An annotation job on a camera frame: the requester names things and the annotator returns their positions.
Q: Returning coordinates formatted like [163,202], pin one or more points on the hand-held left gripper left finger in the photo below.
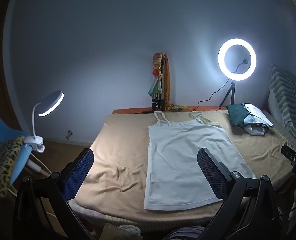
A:
[80,172]

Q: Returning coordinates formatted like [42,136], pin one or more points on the leopard print cloth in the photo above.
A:
[0,165]

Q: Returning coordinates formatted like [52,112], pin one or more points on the small dark wall fitting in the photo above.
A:
[69,134]

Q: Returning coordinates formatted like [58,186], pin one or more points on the white fuzzy underblanket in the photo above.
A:
[93,211]

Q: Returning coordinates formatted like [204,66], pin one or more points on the person's striped clothing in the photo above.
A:
[185,233]

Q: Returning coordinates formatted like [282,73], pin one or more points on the green white striped pillow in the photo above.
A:
[283,97]

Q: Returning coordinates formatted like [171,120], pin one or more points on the tripod with colourful scarf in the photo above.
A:
[156,65]

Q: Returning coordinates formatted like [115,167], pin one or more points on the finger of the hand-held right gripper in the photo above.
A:
[288,151]

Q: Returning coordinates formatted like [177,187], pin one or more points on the white tank top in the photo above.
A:
[183,160]

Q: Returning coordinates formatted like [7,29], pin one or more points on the beige blanket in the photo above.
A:
[118,155]

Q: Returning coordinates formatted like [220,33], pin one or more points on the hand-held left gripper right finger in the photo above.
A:
[213,175]

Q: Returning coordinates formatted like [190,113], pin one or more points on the white clip desk lamp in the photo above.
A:
[52,102]

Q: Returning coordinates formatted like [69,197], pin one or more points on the white crochet cloth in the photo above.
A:
[129,229]

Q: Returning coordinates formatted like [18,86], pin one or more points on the black gooseneck phone holder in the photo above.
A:
[239,66]

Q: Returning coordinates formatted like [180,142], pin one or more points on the folded green patterned cloth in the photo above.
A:
[237,116]

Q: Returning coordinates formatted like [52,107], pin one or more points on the blue plastic chair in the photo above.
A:
[0,130]

